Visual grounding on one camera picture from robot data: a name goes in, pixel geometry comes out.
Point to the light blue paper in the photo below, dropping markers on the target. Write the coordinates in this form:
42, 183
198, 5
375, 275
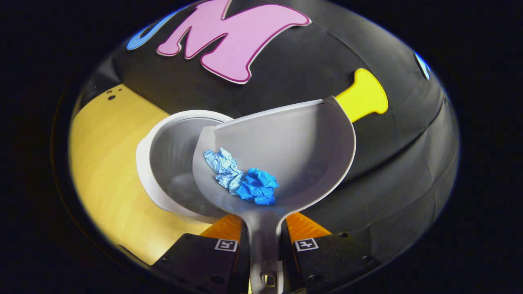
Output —
222, 165

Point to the grey ribbed garbage bin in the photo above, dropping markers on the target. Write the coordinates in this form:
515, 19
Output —
171, 155

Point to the bright blue paper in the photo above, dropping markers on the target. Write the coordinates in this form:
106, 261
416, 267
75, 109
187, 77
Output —
257, 188

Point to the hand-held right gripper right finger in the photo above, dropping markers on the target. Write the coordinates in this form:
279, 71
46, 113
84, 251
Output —
331, 261

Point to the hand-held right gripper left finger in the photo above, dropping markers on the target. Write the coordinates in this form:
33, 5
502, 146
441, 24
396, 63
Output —
196, 261

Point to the grey plastic dustpan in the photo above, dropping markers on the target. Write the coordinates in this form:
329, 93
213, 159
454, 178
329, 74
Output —
294, 147

